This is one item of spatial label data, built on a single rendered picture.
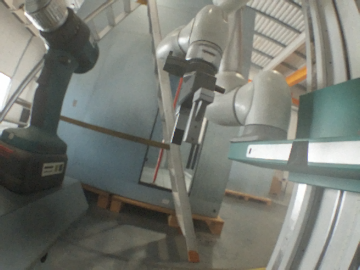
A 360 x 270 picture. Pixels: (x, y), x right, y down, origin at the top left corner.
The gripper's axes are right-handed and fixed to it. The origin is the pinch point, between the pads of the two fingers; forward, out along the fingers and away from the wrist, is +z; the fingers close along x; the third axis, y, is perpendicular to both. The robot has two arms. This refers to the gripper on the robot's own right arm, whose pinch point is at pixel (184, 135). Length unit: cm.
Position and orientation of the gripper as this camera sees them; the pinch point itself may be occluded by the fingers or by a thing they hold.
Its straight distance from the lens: 43.4
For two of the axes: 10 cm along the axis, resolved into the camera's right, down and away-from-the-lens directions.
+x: -2.3, 0.6, 9.7
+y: 9.4, 2.7, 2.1
